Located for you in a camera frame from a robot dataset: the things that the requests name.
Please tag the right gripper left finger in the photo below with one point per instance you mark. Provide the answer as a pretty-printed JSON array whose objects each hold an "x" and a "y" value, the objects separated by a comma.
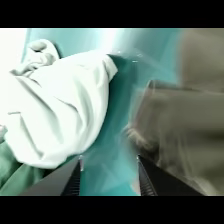
[{"x": 63, "y": 183}]

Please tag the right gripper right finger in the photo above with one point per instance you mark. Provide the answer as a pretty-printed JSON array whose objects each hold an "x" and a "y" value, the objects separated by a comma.
[{"x": 160, "y": 185}]

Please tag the brown garment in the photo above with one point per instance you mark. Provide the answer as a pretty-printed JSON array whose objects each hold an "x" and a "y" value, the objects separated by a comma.
[{"x": 183, "y": 126}]

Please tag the green garment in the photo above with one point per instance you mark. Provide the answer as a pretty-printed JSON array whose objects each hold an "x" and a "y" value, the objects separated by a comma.
[{"x": 16, "y": 173}]

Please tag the white garment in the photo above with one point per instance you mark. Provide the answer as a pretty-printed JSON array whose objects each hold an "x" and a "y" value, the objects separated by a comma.
[{"x": 63, "y": 110}]

